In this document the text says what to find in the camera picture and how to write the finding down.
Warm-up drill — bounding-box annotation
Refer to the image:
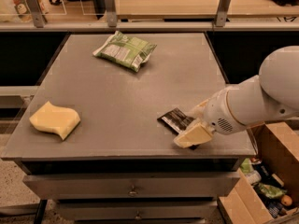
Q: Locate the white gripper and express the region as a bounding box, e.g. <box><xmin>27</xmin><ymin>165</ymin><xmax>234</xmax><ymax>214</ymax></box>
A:
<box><xmin>174</xmin><ymin>87</ymin><xmax>246</xmax><ymax>148</ymax></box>

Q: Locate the black rxbar chocolate wrapper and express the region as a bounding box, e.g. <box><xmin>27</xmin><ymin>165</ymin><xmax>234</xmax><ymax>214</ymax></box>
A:
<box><xmin>157</xmin><ymin>107</ymin><xmax>200</xmax><ymax>150</ymax></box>

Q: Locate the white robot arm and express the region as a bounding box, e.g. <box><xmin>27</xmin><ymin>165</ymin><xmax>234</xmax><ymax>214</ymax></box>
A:
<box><xmin>174</xmin><ymin>46</ymin><xmax>299</xmax><ymax>148</ymax></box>

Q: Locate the green jalapeno chip bag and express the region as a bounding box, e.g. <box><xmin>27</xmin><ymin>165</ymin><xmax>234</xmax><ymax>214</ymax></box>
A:
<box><xmin>93</xmin><ymin>31</ymin><xmax>156</xmax><ymax>72</ymax></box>

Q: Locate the green snack bag in box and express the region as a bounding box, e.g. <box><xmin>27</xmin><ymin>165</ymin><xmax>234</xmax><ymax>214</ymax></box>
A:
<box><xmin>254</xmin><ymin>183</ymin><xmax>287</xmax><ymax>199</ymax></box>

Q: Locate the white bag with orange label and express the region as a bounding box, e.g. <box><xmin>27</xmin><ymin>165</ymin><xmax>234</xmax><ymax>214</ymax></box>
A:
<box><xmin>0</xmin><ymin>0</ymin><xmax>49</xmax><ymax>22</ymax></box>

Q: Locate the upper drawer with knob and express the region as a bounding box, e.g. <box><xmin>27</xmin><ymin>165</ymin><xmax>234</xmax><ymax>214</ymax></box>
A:
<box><xmin>23</xmin><ymin>172</ymin><xmax>239</xmax><ymax>200</ymax></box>

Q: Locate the drawer with knob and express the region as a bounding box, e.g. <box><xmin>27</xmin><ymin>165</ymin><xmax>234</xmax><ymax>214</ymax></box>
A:
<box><xmin>23</xmin><ymin>172</ymin><xmax>239</xmax><ymax>200</ymax></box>
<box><xmin>57</xmin><ymin>201</ymin><xmax>217</xmax><ymax>220</ymax></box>

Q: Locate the cardboard box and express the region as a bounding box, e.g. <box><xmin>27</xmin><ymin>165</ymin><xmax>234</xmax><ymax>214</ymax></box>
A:
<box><xmin>218</xmin><ymin>121</ymin><xmax>299</xmax><ymax>224</ymax></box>

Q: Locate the lower drawer with knob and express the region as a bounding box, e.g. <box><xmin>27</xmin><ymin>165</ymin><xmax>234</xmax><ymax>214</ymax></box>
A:
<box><xmin>57</xmin><ymin>201</ymin><xmax>217</xmax><ymax>220</ymax></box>

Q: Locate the grey metal drawer cabinet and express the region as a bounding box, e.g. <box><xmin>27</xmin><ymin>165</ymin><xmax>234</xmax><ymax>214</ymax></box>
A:
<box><xmin>2</xmin><ymin>33</ymin><xmax>254</xmax><ymax>224</ymax></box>

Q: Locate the orange fruit in box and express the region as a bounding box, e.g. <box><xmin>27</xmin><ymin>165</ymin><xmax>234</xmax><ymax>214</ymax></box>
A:
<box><xmin>280</xmin><ymin>195</ymin><xmax>292</xmax><ymax>206</ymax></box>

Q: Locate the yellow sponge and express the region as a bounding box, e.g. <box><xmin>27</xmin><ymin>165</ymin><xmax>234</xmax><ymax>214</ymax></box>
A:
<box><xmin>29</xmin><ymin>102</ymin><xmax>80</xmax><ymax>140</ymax></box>

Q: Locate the grey metal bracket right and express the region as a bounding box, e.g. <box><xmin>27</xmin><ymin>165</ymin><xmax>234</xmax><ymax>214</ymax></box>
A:
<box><xmin>214</xmin><ymin>0</ymin><xmax>231</xmax><ymax>27</ymax></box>

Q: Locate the grey metal bracket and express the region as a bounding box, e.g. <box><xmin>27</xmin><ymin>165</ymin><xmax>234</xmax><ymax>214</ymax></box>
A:
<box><xmin>214</xmin><ymin>0</ymin><xmax>231</xmax><ymax>27</ymax></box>
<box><xmin>26</xmin><ymin>0</ymin><xmax>46</xmax><ymax>28</ymax></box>
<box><xmin>105</xmin><ymin>0</ymin><xmax>118</xmax><ymax>27</ymax></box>

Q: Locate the grey metal bracket middle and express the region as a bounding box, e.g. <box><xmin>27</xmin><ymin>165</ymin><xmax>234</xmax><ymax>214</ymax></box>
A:
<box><xmin>105</xmin><ymin>0</ymin><xmax>118</xmax><ymax>27</ymax></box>

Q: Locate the grey metal bracket left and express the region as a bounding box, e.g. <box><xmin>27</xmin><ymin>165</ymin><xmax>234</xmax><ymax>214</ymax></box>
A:
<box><xmin>26</xmin><ymin>0</ymin><xmax>46</xmax><ymax>28</ymax></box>

